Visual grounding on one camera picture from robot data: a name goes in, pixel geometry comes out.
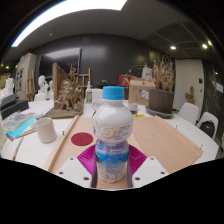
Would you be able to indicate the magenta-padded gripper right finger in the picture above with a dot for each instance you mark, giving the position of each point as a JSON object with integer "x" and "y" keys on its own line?
{"x": 148, "y": 168}

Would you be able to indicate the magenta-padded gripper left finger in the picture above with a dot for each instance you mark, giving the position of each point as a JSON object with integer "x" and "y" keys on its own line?
{"x": 75, "y": 168}

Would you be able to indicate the white bottle with blue cap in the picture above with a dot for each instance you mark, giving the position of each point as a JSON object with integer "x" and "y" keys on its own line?
{"x": 112, "y": 133}

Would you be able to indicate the flat round red coaster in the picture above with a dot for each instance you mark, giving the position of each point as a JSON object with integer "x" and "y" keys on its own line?
{"x": 82, "y": 139}

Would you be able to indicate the beige canvas mat with slats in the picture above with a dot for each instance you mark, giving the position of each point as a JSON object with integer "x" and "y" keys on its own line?
{"x": 163, "y": 140}

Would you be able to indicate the white ceramic mug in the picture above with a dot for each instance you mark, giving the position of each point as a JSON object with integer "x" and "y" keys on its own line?
{"x": 46, "y": 131}

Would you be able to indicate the small yellow tag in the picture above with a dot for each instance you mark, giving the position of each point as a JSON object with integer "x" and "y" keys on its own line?
{"x": 139, "y": 115}

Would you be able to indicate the long wooden paintbrush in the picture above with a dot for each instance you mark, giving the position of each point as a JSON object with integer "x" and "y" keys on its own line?
{"x": 18, "y": 148}

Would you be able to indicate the small white cup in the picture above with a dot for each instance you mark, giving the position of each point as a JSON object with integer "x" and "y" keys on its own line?
{"x": 132, "y": 106}

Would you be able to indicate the white plastic chair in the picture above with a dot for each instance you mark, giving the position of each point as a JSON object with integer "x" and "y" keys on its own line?
{"x": 97, "y": 94}
{"x": 188, "y": 112}
{"x": 213, "y": 117}
{"x": 40, "y": 97}

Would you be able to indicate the dry plant in grey pot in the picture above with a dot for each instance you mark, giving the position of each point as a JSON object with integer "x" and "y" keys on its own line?
{"x": 161, "y": 100}

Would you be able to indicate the black backpack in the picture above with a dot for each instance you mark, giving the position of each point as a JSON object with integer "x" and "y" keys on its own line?
{"x": 207, "y": 128}

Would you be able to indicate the wooden sculpture on board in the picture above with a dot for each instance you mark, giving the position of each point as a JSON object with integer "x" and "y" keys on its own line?
{"x": 68, "y": 96}

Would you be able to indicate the colourful painted sheet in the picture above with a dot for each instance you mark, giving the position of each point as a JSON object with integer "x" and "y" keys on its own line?
{"x": 18, "y": 123}

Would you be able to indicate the small white glue bottle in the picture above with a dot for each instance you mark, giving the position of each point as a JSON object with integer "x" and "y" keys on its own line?
{"x": 88, "y": 95}

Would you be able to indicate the brown cardboard box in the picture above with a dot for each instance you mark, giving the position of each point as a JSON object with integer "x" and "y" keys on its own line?
{"x": 138, "y": 91}

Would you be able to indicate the white plaster bust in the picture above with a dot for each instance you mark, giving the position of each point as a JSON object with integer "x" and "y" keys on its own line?
{"x": 42, "y": 83}
{"x": 51, "y": 89}

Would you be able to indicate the wooden figure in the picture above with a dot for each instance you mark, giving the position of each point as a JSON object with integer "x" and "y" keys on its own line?
{"x": 190, "y": 96}

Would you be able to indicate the large black flat box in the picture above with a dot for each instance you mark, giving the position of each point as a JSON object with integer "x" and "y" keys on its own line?
{"x": 13, "y": 109}

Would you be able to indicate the wooden easel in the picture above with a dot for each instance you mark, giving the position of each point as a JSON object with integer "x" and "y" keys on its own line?
{"x": 84, "y": 80}
{"x": 30, "y": 85}

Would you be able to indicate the red box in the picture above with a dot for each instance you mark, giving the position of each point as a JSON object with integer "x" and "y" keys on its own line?
{"x": 125, "y": 80}

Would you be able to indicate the white plaster statue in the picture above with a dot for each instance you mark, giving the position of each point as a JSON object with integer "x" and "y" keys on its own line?
{"x": 146, "y": 72}

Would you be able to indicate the small black flat box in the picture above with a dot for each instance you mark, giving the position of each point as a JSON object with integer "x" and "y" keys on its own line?
{"x": 7, "y": 100}

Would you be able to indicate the white cabinet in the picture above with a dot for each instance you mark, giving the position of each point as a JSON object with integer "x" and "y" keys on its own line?
{"x": 23, "y": 75}

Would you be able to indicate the long white ceiling light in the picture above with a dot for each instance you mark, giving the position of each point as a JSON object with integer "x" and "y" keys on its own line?
{"x": 66, "y": 8}

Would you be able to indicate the black wall screen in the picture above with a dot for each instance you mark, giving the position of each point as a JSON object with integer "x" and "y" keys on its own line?
{"x": 60, "y": 61}

